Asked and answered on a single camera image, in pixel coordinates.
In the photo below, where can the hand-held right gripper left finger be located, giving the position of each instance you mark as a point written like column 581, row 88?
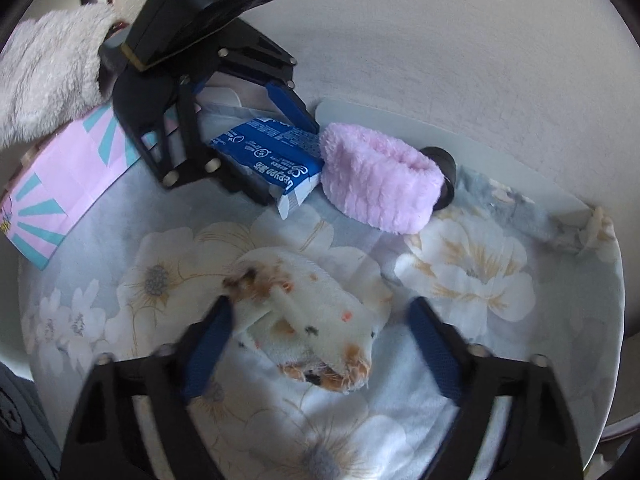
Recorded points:
column 210, row 345

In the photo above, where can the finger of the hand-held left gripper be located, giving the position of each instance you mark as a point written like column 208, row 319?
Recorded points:
column 190, row 145
column 292, row 105

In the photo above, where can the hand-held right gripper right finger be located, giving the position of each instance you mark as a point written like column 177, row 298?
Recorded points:
column 435, row 345

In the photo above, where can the blue tissue packet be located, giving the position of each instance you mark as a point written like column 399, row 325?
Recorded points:
column 270, row 160

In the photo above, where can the white patterned cloth bundle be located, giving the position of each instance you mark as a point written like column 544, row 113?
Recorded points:
column 310, row 310

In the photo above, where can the pink striped cardboard box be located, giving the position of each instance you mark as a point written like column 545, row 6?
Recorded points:
column 70, row 175

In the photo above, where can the person's left forearm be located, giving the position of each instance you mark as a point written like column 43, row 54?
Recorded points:
column 45, row 75

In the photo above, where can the pink fluffy wristband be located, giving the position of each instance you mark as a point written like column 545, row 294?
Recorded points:
column 380, row 180

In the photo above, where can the floral blanket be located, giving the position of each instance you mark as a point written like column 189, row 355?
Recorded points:
column 320, row 435

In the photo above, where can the black cylinder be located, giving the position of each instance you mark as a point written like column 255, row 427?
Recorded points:
column 442, row 170

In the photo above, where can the dark patterned cloth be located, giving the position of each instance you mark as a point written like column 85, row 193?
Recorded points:
column 22, row 425

